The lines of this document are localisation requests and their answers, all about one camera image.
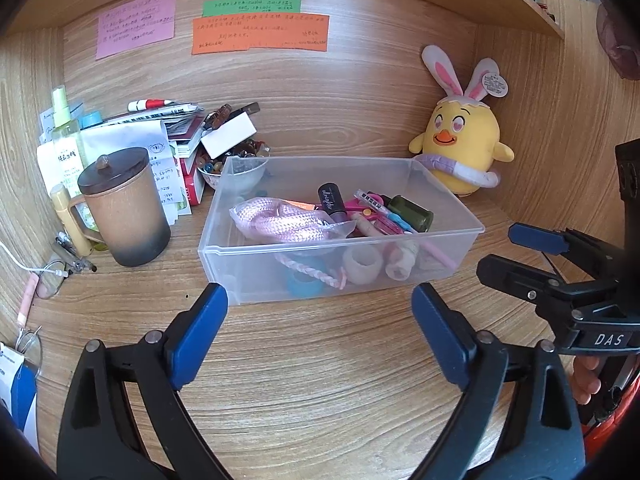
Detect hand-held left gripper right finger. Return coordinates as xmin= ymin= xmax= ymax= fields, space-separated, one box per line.
xmin=411 ymin=282 xmax=587 ymax=480

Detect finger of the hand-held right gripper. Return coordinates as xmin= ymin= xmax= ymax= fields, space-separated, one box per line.
xmin=507 ymin=222 xmax=626 ymax=282
xmin=476 ymin=254 xmax=626 ymax=347

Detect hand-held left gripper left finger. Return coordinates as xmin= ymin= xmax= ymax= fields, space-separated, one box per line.
xmin=56 ymin=282 xmax=233 ymax=480

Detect clear plastic storage box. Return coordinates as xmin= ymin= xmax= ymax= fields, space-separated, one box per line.
xmin=198 ymin=155 xmax=486 ymax=307

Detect pink rope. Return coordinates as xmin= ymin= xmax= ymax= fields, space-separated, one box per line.
xmin=229 ymin=197 xmax=359 ymax=244

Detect pink scissors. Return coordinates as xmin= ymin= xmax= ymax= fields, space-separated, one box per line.
xmin=345 ymin=195 xmax=389 ymax=221

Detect black tube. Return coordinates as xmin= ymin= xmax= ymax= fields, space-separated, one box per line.
xmin=317 ymin=183 xmax=347 ymax=224

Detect person's right hand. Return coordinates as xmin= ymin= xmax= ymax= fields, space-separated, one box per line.
xmin=571 ymin=355 xmax=604 ymax=407

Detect pink straw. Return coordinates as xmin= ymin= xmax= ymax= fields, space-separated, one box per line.
xmin=422 ymin=240 xmax=457 ymax=270

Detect white tape roll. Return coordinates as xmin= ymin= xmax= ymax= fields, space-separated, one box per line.
xmin=342 ymin=246 xmax=384 ymax=286

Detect blue tape roll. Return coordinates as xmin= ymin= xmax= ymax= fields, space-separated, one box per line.
xmin=287 ymin=272 xmax=326 ymax=297

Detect brown ceramic mug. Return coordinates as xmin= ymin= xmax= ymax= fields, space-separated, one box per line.
xmin=67 ymin=167 xmax=172 ymax=267

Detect blue pen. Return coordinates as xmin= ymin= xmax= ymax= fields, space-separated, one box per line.
xmin=382 ymin=212 xmax=419 ymax=235

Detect yellow chick plush toy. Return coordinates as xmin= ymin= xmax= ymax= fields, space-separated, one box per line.
xmin=409 ymin=44 xmax=516 ymax=197

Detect dark green bottle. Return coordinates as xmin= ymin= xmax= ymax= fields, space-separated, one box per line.
xmin=387 ymin=195 xmax=435 ymax=234

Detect red cover book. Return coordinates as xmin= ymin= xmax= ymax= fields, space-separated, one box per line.
xmin=177 ymin=156 xmax=209 ymax=206

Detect eyeglasses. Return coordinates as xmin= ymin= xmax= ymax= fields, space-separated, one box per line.
xmin=15 ymin=259 xmax=69 ymax=359

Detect bowl of glass beads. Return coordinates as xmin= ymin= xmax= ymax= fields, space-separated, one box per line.
xmin=196 ymin=140 xmax=274 ymax=194

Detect pale yellow tube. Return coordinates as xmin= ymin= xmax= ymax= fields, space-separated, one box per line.
xmin=50 ymin=183 xmax=94 ymax=257

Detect dark brown mug lid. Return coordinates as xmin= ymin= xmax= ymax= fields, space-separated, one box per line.
xmin=77 ymin=146 xmax=151 ymax=197

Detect blue white carton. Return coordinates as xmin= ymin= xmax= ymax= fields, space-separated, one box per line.
xmin=0 ymin=342 xmax=41 ymax=457

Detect white cardboard box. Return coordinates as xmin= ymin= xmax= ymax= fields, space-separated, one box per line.
xmin=200 ymin=112 xmax=257 ymax=160

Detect dark cover book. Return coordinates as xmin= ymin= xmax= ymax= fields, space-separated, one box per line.
xmin=162 ymin=112 xmax=209 ymax=157

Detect white printed paper sheet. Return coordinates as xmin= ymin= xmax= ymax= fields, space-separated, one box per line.
xmin=80 ymin=119 xmax=194 ymax=226

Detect dark maroon bag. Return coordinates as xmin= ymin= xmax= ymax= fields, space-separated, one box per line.
xmin=596 ymin=0 xmax=640 ymax=81

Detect white printed packet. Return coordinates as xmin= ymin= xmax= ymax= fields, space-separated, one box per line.
xmin=36 ymin=105 xmax=84 ymax=197

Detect red white marker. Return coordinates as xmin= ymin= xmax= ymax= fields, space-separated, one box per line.
xmin=127 ymin=98 xmax=176 ymax=113

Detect pale green spray bottle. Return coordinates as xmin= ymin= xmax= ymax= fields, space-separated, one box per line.
xmin=51 ymin=86 xmax=86 ymax=196

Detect orange sticky note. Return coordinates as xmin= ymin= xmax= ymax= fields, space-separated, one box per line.
xmin=191 ymin=12 xmax=331 ymax=56

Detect pink sticky note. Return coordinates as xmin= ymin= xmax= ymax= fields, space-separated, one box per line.
xmin=95 ymin=0 xmax=178 ymax=60

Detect green sticky note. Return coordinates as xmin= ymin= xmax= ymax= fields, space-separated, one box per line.
xmin=201 ymin=0 xmax=303 ymax=18

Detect pink white braided cord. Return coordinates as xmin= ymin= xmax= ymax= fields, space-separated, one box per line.
xmin=277 ymin=252 xmax=349 ymax=291

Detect white charging cable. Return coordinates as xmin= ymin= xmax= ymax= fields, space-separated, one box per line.
xmin=0 ymin=240 xmax=69 ymax=332

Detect brown beaded bracelet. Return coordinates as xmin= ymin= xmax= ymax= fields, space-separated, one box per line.
xmin=204 ymin=103 xmax=234 ymax=131

